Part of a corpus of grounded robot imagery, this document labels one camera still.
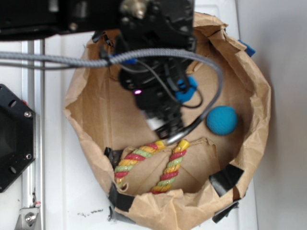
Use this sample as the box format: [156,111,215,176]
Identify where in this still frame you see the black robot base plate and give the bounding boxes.
[0,84,35,193]

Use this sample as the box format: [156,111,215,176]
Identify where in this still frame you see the grey braided cable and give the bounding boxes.
[0,47,224,144]

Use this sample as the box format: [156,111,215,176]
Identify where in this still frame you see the blue rectangular block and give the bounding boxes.
[175,76,198,103]

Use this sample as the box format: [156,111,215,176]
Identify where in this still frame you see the black tape inside left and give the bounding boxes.
[104,147,124,169]

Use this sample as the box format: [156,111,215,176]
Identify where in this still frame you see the aluminium extrusion rail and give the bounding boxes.
[21,39,45,230]

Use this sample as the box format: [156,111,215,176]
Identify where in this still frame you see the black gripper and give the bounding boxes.
[115,0,197,113]

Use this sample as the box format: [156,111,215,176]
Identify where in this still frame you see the blue tape piece right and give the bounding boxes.
[238,39,256,57]

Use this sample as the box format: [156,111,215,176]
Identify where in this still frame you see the black tape bottom left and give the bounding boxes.
[108,183,135,212]

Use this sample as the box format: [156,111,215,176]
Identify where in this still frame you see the black tape top left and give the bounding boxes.
[92,31,106,43]

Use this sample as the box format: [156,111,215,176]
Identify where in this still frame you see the blue ball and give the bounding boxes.
[206,106,238,136]

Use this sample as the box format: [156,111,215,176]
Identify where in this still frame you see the brown paper bag bin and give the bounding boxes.
[64,13,271,230]

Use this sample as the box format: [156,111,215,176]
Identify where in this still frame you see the black tape lower right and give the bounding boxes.
[209,164,244,197]

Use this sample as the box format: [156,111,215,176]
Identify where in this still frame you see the colourful twisted rope toy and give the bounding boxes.
[114,139,190,194]

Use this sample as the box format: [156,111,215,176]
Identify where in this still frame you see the black tape bottom right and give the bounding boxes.
[212,201,239,223]

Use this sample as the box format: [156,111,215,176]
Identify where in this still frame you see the metal corner bracket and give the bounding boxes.
[14,207,41,230]

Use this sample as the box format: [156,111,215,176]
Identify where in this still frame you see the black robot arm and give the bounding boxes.
[0,0,196,121]

